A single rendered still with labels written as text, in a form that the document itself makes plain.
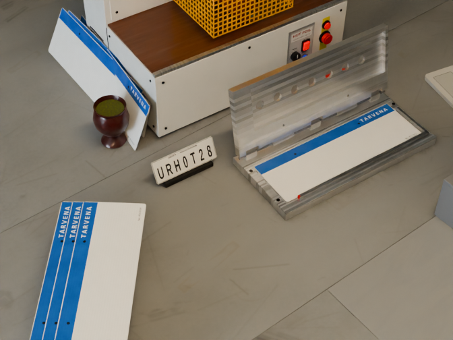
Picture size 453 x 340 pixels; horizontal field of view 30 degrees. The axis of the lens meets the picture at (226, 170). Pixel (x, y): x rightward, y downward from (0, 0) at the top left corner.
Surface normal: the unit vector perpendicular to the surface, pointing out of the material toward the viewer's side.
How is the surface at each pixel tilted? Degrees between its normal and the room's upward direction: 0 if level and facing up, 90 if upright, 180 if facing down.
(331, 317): 0
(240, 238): 0
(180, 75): 90
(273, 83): 79
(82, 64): 63
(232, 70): 90
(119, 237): 0
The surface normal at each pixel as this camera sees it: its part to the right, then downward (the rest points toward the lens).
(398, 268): 0.01, -0.70
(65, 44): -0.73, 0.05
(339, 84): 0.54, 0.46
